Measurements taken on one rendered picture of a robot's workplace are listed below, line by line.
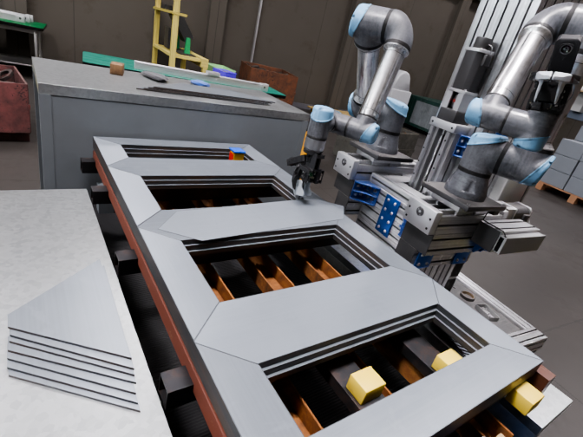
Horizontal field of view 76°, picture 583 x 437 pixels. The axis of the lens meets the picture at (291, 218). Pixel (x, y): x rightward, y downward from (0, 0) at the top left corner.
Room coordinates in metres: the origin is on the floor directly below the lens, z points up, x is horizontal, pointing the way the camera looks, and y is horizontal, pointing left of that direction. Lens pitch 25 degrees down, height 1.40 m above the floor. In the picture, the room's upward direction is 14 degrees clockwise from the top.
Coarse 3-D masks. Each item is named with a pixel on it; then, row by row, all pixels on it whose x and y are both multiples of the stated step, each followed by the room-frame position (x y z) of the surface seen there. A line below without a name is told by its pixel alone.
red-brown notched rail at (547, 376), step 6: (540, 366) 0.75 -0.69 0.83; (540, 372) 0.73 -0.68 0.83; (546, 372) 0.73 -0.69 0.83; (534, 378) 0.73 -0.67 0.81; (540, 378) 0.72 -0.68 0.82; (546, 378) 0.71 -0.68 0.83; (552, 378) 0.72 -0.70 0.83; (534, 384) 0.72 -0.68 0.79; (540, 384) 0.71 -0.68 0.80; (546, 384) 0.71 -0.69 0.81; (540, 390) 0.71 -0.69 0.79
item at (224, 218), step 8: (208, 208) 1.08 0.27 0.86; (216, 208) 1.09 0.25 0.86; (224, 208) 1.11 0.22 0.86; (216, 216) 1.04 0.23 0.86; (224, 216) 1.05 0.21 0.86; (232, 216) 1.06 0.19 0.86; (224, 224) 1.00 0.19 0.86; (232, 224) 1.01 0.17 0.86; (240, 224) 1.03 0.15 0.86; (232, 232) 0.96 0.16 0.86; (240, 232) 0.97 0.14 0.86; (248, 232) 0.99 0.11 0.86
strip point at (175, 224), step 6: (174, 216) 0.97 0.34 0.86; (180, 216) 0.98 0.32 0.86; (168, 222) 0.93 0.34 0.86; (174, 222) 0.94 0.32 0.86; (180, 222) 0.95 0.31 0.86; (186, 222) 0.95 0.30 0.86; (162, 228) 0.89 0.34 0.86; (168, 228) 0.90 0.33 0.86; (174, 228) 0.90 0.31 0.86; (180, 228) 0.91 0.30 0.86; (186, 228) 0.92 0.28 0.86; (192, 228) 0.93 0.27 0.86; (180, 234) 0.88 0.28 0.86; (186, 234) 0.89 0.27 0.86; (192, 234) 0.90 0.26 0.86
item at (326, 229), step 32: (288, 192) 1.44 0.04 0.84; (128, 224) 0.94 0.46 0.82; (160, 224) 0.91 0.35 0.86; (320, 224) 1.17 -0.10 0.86; (192, 256) 0.86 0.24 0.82; (160, 288) 0.68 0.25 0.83; (416, 320) 0.80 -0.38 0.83; (448, 320) 0.82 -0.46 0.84; (192, 352) 0.52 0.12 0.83; (320, 352) 0.60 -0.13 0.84; (512, 384) 0.64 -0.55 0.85; (224, 416) 0.41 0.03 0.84
